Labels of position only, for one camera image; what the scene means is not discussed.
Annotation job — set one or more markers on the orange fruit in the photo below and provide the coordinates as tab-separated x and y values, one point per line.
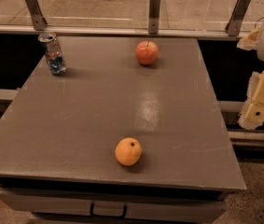
128	151

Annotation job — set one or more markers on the right metal bracket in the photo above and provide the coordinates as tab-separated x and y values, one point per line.
234	25

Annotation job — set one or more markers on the middle metal bracket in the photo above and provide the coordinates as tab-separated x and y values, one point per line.
153	17

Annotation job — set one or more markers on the red apple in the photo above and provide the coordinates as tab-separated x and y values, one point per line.
146	52

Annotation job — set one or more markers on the grey drawer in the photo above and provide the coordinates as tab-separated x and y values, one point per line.
63	207

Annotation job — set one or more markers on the redbull can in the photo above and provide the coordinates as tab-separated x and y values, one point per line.
53	53

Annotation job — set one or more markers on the metal bracket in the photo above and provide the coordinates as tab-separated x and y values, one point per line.
234	25
38	20
153	17

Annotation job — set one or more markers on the black drawer handle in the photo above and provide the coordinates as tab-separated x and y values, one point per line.
117	210

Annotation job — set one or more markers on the left metal bracket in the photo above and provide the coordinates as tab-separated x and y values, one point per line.
38	20

